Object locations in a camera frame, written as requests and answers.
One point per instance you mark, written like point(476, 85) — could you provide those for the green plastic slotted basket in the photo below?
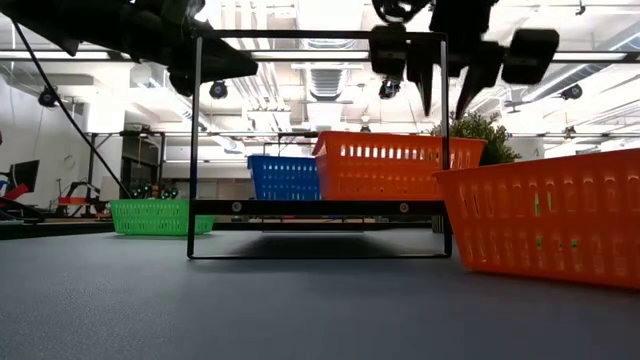
point(150, 217)
point(536, 205)

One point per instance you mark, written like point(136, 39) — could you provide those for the black metal wooden shelf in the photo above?
point(320, 207)

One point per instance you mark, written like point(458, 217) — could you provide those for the blue plastic slotted basket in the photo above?
point(282, 180)

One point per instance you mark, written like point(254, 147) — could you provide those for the orange plastic slotted basket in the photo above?
point(380, 180)
point(550, 225)

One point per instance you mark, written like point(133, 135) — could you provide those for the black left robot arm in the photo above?
point(100, 25)

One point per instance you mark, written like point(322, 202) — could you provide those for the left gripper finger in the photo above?
point(225, 62)

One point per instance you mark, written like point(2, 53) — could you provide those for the black metal background rack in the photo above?
point(90, 165)

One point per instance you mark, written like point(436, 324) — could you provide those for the potted plant dark ribbed pot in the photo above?
point(480, 135)

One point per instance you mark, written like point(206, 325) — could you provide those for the ceiling ventilation duct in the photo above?
point(326, 82)

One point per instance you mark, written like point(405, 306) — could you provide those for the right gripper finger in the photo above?
point(480, 70)
point(422, 65)

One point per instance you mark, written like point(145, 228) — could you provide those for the black aluminium table frame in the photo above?
point(50, 229)

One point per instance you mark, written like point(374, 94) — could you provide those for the black ceiling spotlight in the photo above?
point(389, 88)
point(218, 90)
point(571, 91)
point(47, 96)

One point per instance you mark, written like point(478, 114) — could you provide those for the black computer monitor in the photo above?
point(25, 175)

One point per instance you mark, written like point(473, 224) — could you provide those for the red bar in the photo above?
point(17, 192)

